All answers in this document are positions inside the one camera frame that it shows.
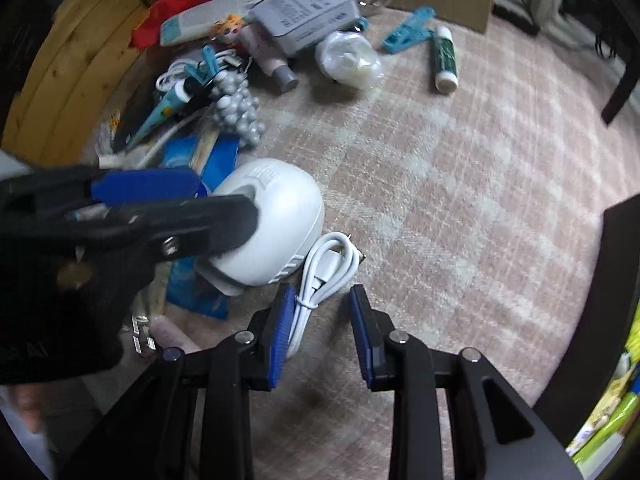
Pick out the coiled white cable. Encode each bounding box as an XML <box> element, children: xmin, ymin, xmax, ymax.
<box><xmin>156</xmin><ymin>49</ymin><xmax>251</xmax><ymax>92</ymax></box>

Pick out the yellow-green packet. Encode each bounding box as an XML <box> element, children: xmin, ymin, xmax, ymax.
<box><xmin>570</xmin><ymin>305</ymin><xmax>640</xmax><ymax>466</ymax></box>

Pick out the white lotion tube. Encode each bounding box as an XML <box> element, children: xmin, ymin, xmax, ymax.
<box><xmin>160</xmin><ymin>0</ymin><xmax>273</xmax><ymax>46</ymax></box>

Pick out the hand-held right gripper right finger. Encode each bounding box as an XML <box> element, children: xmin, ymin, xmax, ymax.
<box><xmin>348</xmin><ymin>284</ymin><xmax>583</xmax><ymax>480</ymax></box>

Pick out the green white glue stick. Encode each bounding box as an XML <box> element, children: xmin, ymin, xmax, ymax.
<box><xmin>431</xmin><ymin>25</ymin><xmax>460</xmax><ymax>95</ymax></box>

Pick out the blue wet wipes packet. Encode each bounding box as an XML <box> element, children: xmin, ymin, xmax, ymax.
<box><xmin>160</xmin><ymin>134</ymin><xmax>242</xmax><ymax>320</ymax></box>

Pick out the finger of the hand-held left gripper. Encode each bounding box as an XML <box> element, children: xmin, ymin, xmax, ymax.
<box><xmin>0</xmin><ymin>164</ymin><xmax>201</xmax><ymax>217</ymax></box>
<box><xmin>65</xmin><ymin>193</ymin><xmax>262</xmax><ymax>263</ymax></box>

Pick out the red snack bag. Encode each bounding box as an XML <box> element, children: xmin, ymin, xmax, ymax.
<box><xmin>131</xmin><ymin>0</ymin><xmax>223</xmax><ymax>51</ymax></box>

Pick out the white dome device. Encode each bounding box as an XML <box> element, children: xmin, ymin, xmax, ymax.
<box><xmin>192</xmin><ymin>158</ymin><xmax>325</xmax><ymax>297</ymax></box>

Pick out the black tray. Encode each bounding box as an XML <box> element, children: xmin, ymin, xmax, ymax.
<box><xmin>532</xmin><ymin>195</ymin><xmax>640</xmax><ymax>461</ymax></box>

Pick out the white sachet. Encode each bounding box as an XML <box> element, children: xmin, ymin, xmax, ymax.
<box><xmin>95</xmin><ymin>110</ymin><xmax>126</xmax><ymax>161</ymax></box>

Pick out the silver bead cluster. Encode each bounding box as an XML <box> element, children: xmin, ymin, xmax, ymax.
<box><xmin>207</xmin><ymin>71</ymin><xmax>263</xmax><ymax>148</ymax></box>

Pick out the teal tube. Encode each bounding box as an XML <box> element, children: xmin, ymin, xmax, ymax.
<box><xmin>127</xmin><ymin>82</ymin><xmax>193</xmax><ymax>147</ymax></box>

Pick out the pink tube with grey cap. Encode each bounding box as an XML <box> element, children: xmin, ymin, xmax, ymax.
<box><xmin>239</xmin><ymin>25</ymin><xmax>298</xmax><ymax>93</ymax></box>

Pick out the small cartoon figurine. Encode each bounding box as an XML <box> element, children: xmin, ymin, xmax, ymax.
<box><xmin>212</xmin><ymin>14</ymin><xmax>248</xmax><ymax>43</ymax></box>

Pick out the person's left forearm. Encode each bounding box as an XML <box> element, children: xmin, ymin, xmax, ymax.
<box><xmin>0</xmin><ymin>382</ymin><xmax>57</xmax><ymax>480</ymax></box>

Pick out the black lamp stand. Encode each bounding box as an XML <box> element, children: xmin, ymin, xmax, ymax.
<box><xmin>600</xmin><ymin>45</ymin><xmax>640</xmax><ymax>126</ymax></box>

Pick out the grey box with label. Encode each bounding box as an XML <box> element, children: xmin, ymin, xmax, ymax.
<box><xmin>247</xmin><ymin>0</ymin><xmax>362</xmax><ymax>57</ymax></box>

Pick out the pink plaid rug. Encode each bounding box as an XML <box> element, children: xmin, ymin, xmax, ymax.
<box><xmin>80</xmin><ymin>7</ymin><xmax>631</xmax><ymax>480</ymax></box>

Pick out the white item in clear wrap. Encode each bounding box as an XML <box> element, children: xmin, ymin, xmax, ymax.
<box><xmin>315</xmin><ymin>31</ymin><xmax>383</xmax><ymax>92</ymax></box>

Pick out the teal clothespin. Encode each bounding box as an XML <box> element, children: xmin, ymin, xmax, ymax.
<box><xmin>382</xmin><ymin>6</ymin><xmax>436</xmax><ymax>53</ymax></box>
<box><xmin>182</xmin><ymin>45</ymin><xmax>221</xmax><ymax>86</ymax></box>

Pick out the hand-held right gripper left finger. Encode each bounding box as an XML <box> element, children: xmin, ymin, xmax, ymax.
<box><xmin>60</xmin><ymin>282</ymin><xmax>297</xmax><ymax>480</ymax></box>

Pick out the white usb cable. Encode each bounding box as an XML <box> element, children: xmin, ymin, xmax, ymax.
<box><xmin>287</xmin><ymin>231</ymin><xmax>362</xmax><ymax>361</ymax></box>

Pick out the pale yellow long packet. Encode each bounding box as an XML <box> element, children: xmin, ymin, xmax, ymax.
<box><xmin>190</xmin><ymin>130</ymin><xmax>221</xmax><ymax>176</ymax></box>

